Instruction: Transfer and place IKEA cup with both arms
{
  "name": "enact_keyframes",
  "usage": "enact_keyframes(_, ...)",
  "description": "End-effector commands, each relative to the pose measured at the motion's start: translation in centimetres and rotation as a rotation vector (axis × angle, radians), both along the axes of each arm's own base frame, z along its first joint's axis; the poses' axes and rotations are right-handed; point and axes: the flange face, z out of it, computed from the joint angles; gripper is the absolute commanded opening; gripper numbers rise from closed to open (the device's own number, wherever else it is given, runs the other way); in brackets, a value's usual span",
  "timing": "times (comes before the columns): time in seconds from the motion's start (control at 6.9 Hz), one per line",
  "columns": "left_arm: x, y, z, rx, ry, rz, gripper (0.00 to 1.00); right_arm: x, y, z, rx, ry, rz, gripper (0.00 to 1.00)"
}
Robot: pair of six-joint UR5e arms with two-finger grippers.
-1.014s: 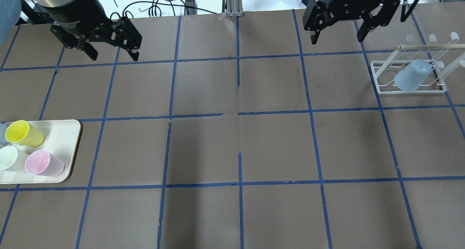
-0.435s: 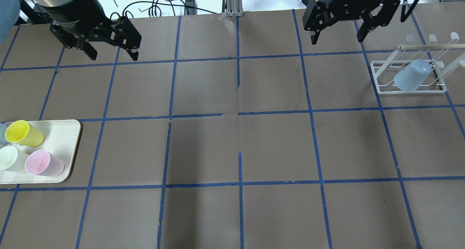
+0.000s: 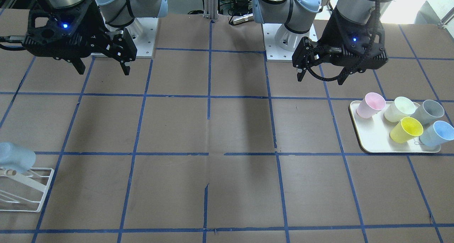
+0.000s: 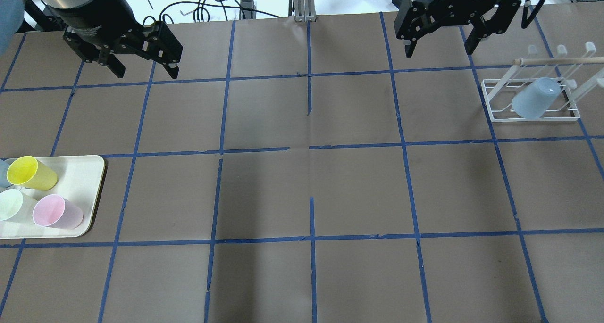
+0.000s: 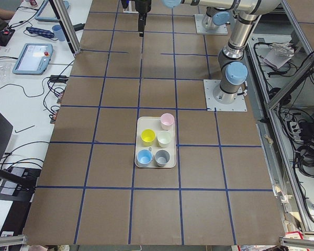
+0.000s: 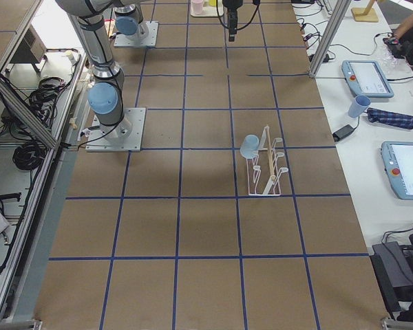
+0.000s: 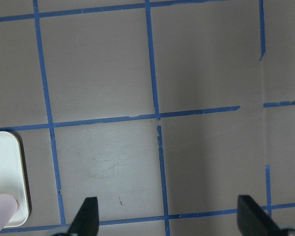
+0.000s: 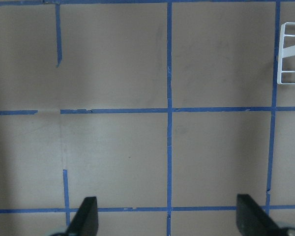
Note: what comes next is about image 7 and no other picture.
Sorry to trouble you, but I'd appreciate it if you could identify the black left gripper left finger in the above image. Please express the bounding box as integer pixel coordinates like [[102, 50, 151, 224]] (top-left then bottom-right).
[[66, 197, 99, 236]]

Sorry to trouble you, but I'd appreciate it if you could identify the pink plastic cup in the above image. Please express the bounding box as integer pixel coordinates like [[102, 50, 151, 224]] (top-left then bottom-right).
[[0, 194, 18, 231]]

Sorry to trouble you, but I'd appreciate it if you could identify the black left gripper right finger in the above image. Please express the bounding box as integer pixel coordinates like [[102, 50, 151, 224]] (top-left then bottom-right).
[[237, 195, 289, 236]]

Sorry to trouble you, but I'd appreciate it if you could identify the cream rectangular tray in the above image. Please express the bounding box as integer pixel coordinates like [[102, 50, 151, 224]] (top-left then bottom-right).
[[0, 131, 30, 229]]

